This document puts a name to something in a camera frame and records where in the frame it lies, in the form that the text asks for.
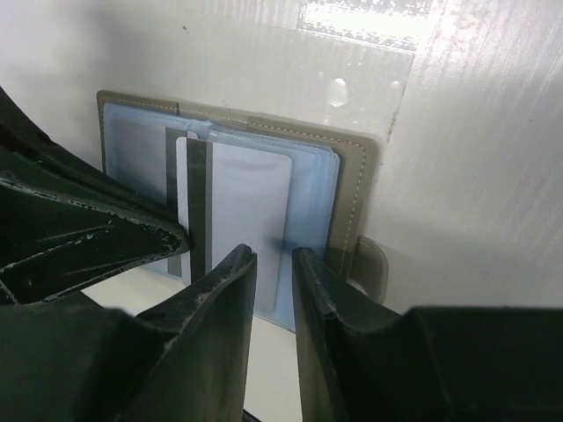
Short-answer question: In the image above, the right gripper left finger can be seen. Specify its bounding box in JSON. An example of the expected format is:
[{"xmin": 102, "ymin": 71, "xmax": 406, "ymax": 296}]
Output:
[{"xmin": 1, "ymin": 244, "xmax": 258, "ymax": 421}]

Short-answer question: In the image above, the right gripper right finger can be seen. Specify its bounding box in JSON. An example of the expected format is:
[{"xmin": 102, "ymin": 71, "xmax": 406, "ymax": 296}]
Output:
[{"xmin": 292, "ymin": 248, "xmax": 562, "ymax": 421}]

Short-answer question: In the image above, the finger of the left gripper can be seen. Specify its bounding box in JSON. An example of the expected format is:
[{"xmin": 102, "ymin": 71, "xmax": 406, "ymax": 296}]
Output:
[
  {"xmin": 1, "ymin": 171, "xmax": 189, "ymax": 305},
  {"xmin": 1, "ymin": 91, "xmax": 178, "ymax": 225}
]

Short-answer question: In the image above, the white magnetic stripe card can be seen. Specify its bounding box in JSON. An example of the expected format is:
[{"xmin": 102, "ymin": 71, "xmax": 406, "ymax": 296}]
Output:
[{"xmin": 176, "ymin": 135, "xmax": 292, "ymax": 313}]

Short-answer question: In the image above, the grey leather card holder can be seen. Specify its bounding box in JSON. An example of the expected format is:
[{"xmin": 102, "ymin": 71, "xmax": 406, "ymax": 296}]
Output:
[{"xmin": 97, "ymin": 91, "xmax": 376, "ymax": 330}]

